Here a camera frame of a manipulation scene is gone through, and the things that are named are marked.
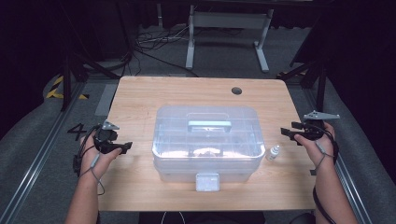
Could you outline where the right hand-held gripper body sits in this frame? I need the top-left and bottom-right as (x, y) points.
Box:
(300, 110), (341, 142)

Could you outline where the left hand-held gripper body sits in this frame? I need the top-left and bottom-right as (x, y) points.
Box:
(92, 119), (120, 155)

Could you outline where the small clear spray bottle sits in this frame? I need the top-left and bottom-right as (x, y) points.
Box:
(265, 144), (281, 162)

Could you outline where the clear plastic storage box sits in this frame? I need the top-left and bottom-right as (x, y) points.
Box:
(151, 105), (266, 192)

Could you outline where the person's right hand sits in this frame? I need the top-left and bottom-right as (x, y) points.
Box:
(293, 121), (337, 171)

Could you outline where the person's left hand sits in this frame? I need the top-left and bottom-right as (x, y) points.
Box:
(79, 130), (123, 180)

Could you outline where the black metal stand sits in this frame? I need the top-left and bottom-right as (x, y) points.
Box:
(276, 59), (329, 114)
(60, 50), (121, 112)

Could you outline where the yellow and black floor tape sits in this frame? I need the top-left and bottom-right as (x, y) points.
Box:
(45, 76), (90, 101)

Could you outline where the person's dark clothing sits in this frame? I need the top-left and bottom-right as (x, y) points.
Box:
(138, 211), (266, 224)

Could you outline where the grey right wrist strap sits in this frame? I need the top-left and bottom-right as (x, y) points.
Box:
(313, 139), (336, 175)

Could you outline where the grey wrist strap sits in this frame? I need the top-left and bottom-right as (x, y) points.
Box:
(78, 151), (106, 196)
(313, 139), (336, 175)

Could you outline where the grey left wrist strap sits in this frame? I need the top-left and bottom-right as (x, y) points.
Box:
(78, 151), (106, 196)

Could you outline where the thin white cord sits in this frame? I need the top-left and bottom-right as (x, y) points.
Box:
(160, 211), (187, 224)

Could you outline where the bundle of floor cables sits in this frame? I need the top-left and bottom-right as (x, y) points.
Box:
(134, 24), (200, 78)

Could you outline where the white metal desk frame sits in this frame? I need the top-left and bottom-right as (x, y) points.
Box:
(185, 4), (275, 74)

